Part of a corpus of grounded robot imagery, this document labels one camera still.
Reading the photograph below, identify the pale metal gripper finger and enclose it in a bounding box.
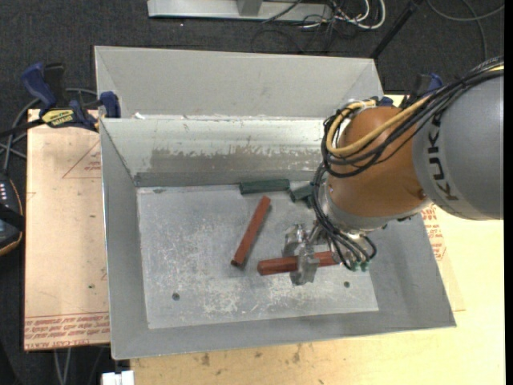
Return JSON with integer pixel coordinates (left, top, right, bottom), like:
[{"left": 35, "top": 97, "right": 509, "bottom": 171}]
[
  {"left": 283, "top": 223, "right": 311, "bottom": 258},
  {"left": 289, "top": 249, "right": 321, "bottom": 287}
]

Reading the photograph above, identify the red-brown block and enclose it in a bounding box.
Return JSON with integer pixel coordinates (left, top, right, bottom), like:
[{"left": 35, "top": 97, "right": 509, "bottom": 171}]
[
  {"left": 256, "top": 250, "right": 340, "bottom": 277},
  {"left": 230, "top": 195, "right": 273, "bottom": 270}
]

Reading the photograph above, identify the dark green flat block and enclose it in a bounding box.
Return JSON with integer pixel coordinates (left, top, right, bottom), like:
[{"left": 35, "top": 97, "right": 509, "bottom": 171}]
[
  {"left": 239, "top": 178, "right": 292, "bottom": 196},
  {"left": 289, "top": 182, "right": 318, "bottom": 210}
]

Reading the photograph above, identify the grey metal bin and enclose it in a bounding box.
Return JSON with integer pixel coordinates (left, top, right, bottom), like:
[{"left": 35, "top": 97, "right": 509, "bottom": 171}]
[{"left": 94, "top": 45, "right": 458, "bottom": 361}]

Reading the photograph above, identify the brown cardboard board red print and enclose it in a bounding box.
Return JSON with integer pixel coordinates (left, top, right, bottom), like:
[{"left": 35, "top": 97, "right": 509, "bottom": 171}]
[{"left": 23, "top": 107, "right": 468, "bottom": 353}]

